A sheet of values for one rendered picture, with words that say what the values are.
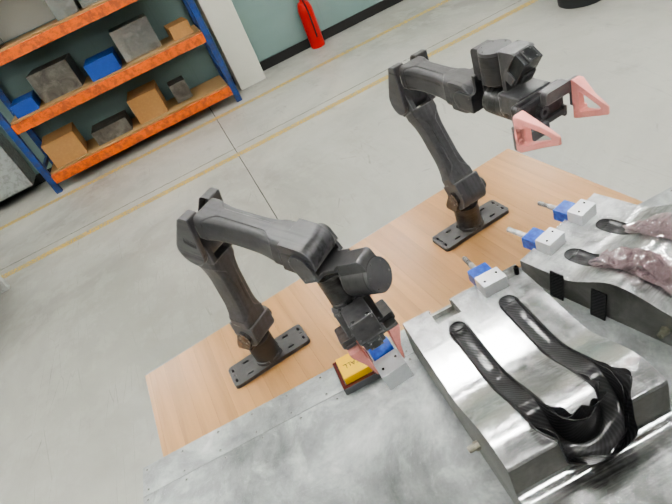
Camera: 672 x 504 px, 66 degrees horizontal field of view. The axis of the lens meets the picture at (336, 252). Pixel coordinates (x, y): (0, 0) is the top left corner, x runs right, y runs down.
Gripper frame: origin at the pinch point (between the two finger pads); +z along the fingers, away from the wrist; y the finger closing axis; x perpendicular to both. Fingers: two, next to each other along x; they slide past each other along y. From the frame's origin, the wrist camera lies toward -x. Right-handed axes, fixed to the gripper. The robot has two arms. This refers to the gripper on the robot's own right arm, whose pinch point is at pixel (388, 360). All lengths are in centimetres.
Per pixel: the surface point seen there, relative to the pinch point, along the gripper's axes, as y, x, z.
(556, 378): 20.4, -14.9, 10.0
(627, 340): 38.3, -4.1, 20.8
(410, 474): -7.4, -6.7, 16.9
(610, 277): 42.0, -0.7, 10.1
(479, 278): 23.7, 10.3, 1.7
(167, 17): -3, 508, -174
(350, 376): -8.2, 13.3, 6.0
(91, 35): -75, 499, -194
